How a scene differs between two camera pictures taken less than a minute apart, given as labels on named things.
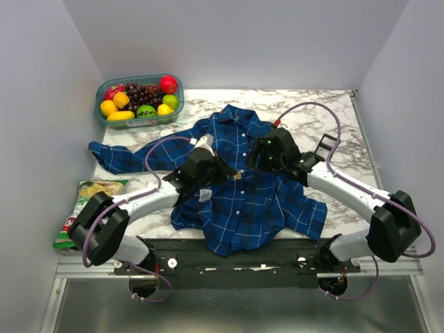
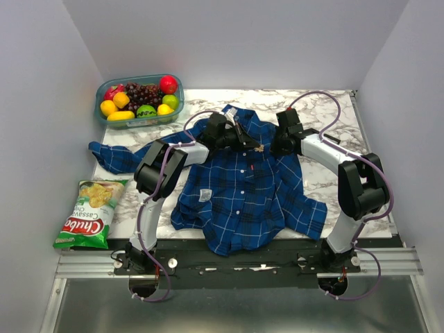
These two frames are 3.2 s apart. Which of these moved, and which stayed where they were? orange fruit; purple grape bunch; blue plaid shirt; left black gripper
Moved: left black gripper
Stayed: orange fruit; purple grape bunch; blue plaid shirt
